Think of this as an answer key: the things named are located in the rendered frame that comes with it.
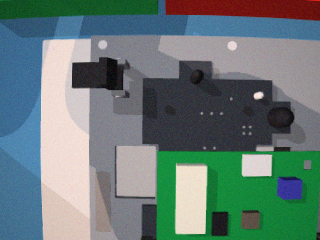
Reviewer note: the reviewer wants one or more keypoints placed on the green circuit board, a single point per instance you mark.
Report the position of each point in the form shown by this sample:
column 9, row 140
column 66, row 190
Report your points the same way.
column 237, row 195

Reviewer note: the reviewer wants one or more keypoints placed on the red open-top bin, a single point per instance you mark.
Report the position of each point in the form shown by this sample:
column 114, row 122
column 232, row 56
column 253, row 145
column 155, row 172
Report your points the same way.
column 287, row 9

